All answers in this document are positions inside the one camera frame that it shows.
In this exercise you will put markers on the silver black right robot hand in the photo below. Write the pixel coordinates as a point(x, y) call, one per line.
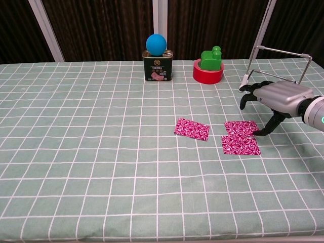
point(281, 97)

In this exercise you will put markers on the pink patterned packet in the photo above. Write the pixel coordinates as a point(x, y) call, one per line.
point(240, 145)
point(191, 129)
point(239, 127)

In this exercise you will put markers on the dark brown pleated curtain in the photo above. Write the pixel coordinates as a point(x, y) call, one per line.
point(298, 25)
point(202, 25)
point(15, 30)
point(101, 30)

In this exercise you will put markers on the red tape roll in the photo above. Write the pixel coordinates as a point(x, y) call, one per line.
point(206, 77)

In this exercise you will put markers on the green toy block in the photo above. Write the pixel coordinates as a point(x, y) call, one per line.
point(210, 62)

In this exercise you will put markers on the dark green meat tin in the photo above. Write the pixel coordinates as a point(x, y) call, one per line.
point(157, 71)

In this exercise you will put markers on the blue ball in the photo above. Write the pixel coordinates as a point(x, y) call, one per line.
point(156, 45)

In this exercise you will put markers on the green white checked tablecloth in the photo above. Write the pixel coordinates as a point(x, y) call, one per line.
point(101, 152)

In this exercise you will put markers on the white partition post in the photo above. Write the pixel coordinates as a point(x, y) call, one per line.
point(263, 25)
point(48, 33)
point(160, 17)

